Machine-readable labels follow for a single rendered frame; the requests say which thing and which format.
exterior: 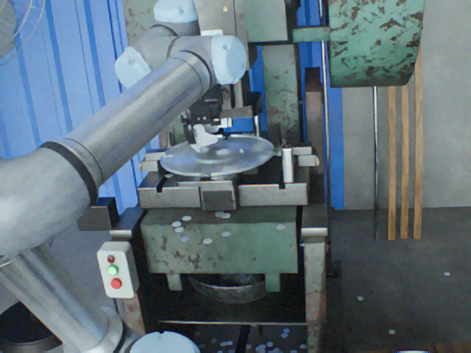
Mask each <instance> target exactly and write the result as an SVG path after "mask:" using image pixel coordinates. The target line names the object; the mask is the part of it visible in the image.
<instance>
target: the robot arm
mask: <svg viewBox="0 0 471 353"><path fill-rule="evenodd" d="M153 12H154V19H155V20H156V22H155V23H154V24H153V25H152V26H151V27H150V28H149V29H148V30H147V31H146V32H145V33H144V34H143V35H142V36H141V37H140V38H138V39H137V40H136V41H135V43H134V44H133V45H132V46H131V47H128V48H127V49H126V50H125V53H124V54H123V55H121V56H120V57H119V58H118V59H117V61H116V62H115V71H116V74H117V76H118V77H119V80H120V81H121V82H122V83H123V84H124V85H125V86H126V87H127V88H128V89H126V90H124V91H123V92H122V93H120V95H119V96H117V97H116V98H115V99H114V100H113V101H111V102H110V103H108V104H107V105H105V106H104V107H103V108H101V109H100V110H99V111H98V112H97V113H95V114H94V115H93V116H92V117H91V118H89V119H88V120H86V121H85V122H84V123H82V124H81V125H79V126H78V128H76V129H75V130H73V131H72V132H71V133H70V134H69V135H67V136H66V137H65V138H63V139H62V140H60V141H59V140H47V141H46V142H45V143H44V144H43V145H41V146H39V147H38V148H37V149H35V150H33V151H32V152H30V153H28V154H26V155H21V156H18V157H12V158H4V157H1V156H0V280H1V281H2V282H3V283H4V284H5V285H6V286H7V288H8V289H10V290H11V291H12V292H13V293H14V294H15V296H16V297H17V298H18V299H19V300H20V301H21V302H22V303H23V304H24V305H26V306H27V308H28V309H29V310H30V311H31V312H32V313H33V314H34V315H35V316H36V317H37V318H38V319H39V320H41V321H42V322H43V323H44V324H45V325H46V326H47V327H48V328H49V329H50V330H51V331H52V332H53V333H54V334H55V335H57V336H58V337H59V338H60V339H61V340H62V341H63V351H64V353H199V350H198V348H197V346H196V345H195V344H194V343H193V342H192V341H191V340H190V339H189V338H187V337H185V336H183V335H179V334H176V333H172V332H168V331H164V333H163V334H160V333H159V332H155V333H151V334H148V335H143V334H140V333H138V332H136V331H134V330H133V329H132V328H130V327H129V326H128V325H127V323H125V322H124V321H123V319H122V318H121V317H120V316H119V315H118V314H117V313H116V312H115V311H114V310H112V309H111V308H104V307H100V306H99V305H98V303H96V302H95V301H94V300H93V299H92V297H91V296H90V295H89V294H88V293H87V291H86V290H85V289H84V288H83V287H82V286H81V284H80V283H79V282H78V281H77V280H76V278H75V277H74V276H73V275H72V274H71V273H70V271H69V270H68V269H67V268H66V267H65V266H64V264H63V263H62V262H61V261H60V260H59V258H58V257H57V256H56V255H55V253H54V252H53V250H52V249H51V248H50V247H49V246H48V245H47V244H46V243H45V241H47V240H49V239H50V238H52V237H54V236H55V235H56V234H58V233H59V232H61V231H62V230H63V229H65V228H66V227H68V226H69V225H71V224H72V223H74V222H75V220H77V219H78V218H79V217H81V216H82V215H83V214H84V213H85V212H86V211H88V210H89V209H90V207H92V206H93V205H94V204H95V203H96V202H97V200H98V196H99V188H100V187H101V186H102V185H103V184H104V183H105V182H106V181H107V180H108V179H109V178H110V177H111V176H112V175H113V174H114V173H115V172H116V171H118V170H119V169H120V168H121V167H122V166H123V165H125V164H126V163H127V161H128V160H129V159H130V158H133V157H134V156H135V155H136V154H137V153H138V152H140V151H141V150H142V149H143V148H144V146H145V145H147V144H148V143H149V142H150V141H151V140H152V139H155V138H156V137H157V136H158V135H159V134H160V132H161V131H163V130H164V129H165V128H166V127H167V126H168V125H169V124H171V123H172V122H173V121H174V120H175V119H177V117H178V116H180V121H181V124H182V125H183V131H184V134H185V138H186V140H187V142H188V144H189V145H190V146H192V147H193V148H194V149H195V150H196V151H197V152H198V153H199V152H201V150H202V148H201V146H204V145H211V144H213V143H216V142H217V136H216V135H214V134H212V133H214V132H216V131H217V130H218V126H221V125H222V120H221V116H220V113H222V112H223V110H222V108H223V107H222V105H223V103H224V100H223V96H222V91H221V86H220V84H221V85H226V84H235V83H237V82H238V81H239V80H240V79H241V78H242V77H243V75H244V73H245V70H246V61H247V58H246V49H245V46H244V45H243V43H242V42H241V41H240V40H239V39H238V38H237V37H235V36H226V35H219V34H216V35H201V32H200V27H199V23H198V15H197V13H196V9H195V6H194V2H193V0H160V1H159V2H158V3H157V4H156V6H154V9H153ZM215 119H220V120H215Z"/></svg>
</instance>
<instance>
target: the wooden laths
mask: <svg viewBox="0 0 471 353"><path fill-rule="evenodd" d="M421 41H422V39H421ZM418 52H419V53H418V56H417V59H416V63H415V89H414V90H415V188H414V239H420V238H421V199H422V159H423V142H422V119H423V103H422V80H423V78H422V56H421V42H420V46H419V50H418ZM387 88H388V125H389V227H388V238H387V239H388V240H394V230H395V197H396V133H395V94H394V87H388V86H387ZM408 98H409V83H407V84H406V85H405V86H401V87H400V101H401V144H402V145H401V220H400V238H401V239H404V238H407V224H408V194H409V167H408V161H409V111H408ZM373 116H374V239H375V240H378V87H373Z"/></svg>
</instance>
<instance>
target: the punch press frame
mask: <svg viewBox="0 0 471 353"><path fill-rule="evenodd" d="M159 1H160V0H122V3H123V6H122V8H123V14H124V22H125V33H126V38H127V43H128V47H131V46H132V45H133V44H134V43H135V41H136V40H137V39H138V38H140V37H141V36H142V35H143V34H144V33H145V32H146V31H147V30H148V29H149V28H150V27H151V26H152V25H153V24H154V23H155V22H156V20H155V19H154V12H153V9H154V6H156V4H157V3H158V2H159ZM244 9H245V20H246V40H247V43H249V44H253V45H259V46H261V47H262V64H263V76H264V89H265V96H266V101H267V126H268V130H263V131H262V139H265V140H267V141H269V142H271V143H272V144H280V140H281V131H280V130H281V129H280V128H281V127H283V126H285V127H286V128H287V140H288V142H289V143H304V113H303V105H304V99H303V96H302V91H301V70H300V49H299V42H293V34H292V28H293V27H295V26H298V14H297V11H296V7H295V0H244ZM173 128H174V135H175V141H176V145H178V144H181V143H182V142H186V141H187V140H186V138H185V134H184V131H183V125H182V124H181V121H180V116H178V117H177V119H175V120H174V121H173ZM215 212H218V211H202V210H201V208H195V207H188V208H150V209H149V210H148V213H147V214H146V216H145V217H144V218H143V220H142V221H141V223H140V230H141V234H142V239H143V245H144V250H146V259H147V264H148V269H149V273H166V274H167V280H168V286H169V289H170V290H174V291H183V289H184V288H185V282H184V276H183V273H264V276H265V287H266V291H267V292H280V291H281V288H282V283H281V273H298V266H299V253H300V247H304V241H303V240H301V228H302V214H303V205H273V206H240V208H239V209H238V210H225V211H224V213H229V214H230V217H226V218H223V217H222V216H220V217H217V216H215ZM185 216H189V217H191V219H189V220H183V217H185ZM177 221H179V222H180V224H181V225H180V226H177V227H175V226H172V223H174V222H177ZM281 224H282V225H285V226H286V228H285V229H277V228H276V227H277V226H279V225H281ZM176 228H183V229H184V231H182V232H177V231H176V230H175V229H176ZM224 231H230V234H229V235H222V233H223V232H224ZM183 236H187V237H189V238H190V240H189V241H187V242H182V241H181V240H180V238H181V237H183ZM206 239H211V240H212V242H211V243H208V244H206V243H203V240H206Z"/></svg>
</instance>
